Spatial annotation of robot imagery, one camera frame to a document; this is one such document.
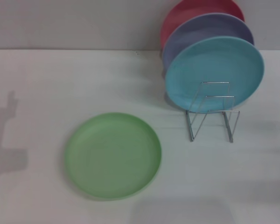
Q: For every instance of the green round plate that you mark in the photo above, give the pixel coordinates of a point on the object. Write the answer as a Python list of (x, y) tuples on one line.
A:
[(113, 156)]

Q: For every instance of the light blue round plate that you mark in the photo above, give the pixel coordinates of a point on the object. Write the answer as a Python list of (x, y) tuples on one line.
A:
[(214, 65)]

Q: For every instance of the purple round plate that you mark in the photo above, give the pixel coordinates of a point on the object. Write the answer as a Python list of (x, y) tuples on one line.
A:
[(200, 30)]

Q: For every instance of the red round plate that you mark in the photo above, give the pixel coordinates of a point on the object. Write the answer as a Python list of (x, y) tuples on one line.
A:
[(189, 11)]

